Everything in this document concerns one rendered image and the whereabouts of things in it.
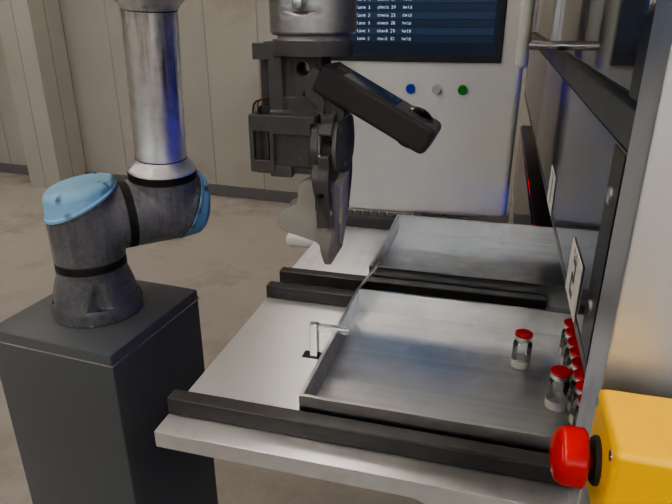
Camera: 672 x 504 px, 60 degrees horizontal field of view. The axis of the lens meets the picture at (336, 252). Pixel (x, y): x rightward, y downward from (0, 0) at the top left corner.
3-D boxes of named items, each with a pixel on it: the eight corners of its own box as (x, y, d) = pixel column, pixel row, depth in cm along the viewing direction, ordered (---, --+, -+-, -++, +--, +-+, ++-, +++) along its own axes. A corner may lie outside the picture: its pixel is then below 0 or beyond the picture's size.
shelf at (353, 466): (577, 248, 111) (579, 238, 110) (668, 550, 49) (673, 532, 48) (334, 226, 123) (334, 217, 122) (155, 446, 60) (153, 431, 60)
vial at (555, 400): (564, 402, 64) (571, 366, 62) (566, 414, 62) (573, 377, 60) (543, 398, 64) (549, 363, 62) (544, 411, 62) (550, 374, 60)
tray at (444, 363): (612, 342, 76) (617, 318, 74) (659, 488, 52) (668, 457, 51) (356, 309, 84) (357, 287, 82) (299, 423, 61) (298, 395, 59)
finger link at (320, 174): (324, 216, 57) (323, 128, 54) (341, 218, 57) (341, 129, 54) (309, 232, 53) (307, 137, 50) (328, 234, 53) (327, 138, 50)
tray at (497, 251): (582, 247, 106) (585, 229, 105) (603, 313, 83) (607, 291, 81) (396, 230, 114) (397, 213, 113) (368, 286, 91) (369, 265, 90)
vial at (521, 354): (528, 362, 71) (533, 331, 69) (529, 372, 69) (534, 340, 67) (510, 359, 71) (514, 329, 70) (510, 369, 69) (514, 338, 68)
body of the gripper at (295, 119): (279, 160, 61) (274, 36, 56) (360, 166, 58) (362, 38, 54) (250, 179, 54) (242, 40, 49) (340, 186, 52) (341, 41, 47)
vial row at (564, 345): (576, 351, 73) (581, 319, 71) (595, 446, 57) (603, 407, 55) (557, 349, 74) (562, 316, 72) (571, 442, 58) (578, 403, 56)
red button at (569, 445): (600, 465, 42) (610, 419, 40) (609, 507, 38) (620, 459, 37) (544, 455, 43) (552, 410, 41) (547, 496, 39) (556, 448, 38)
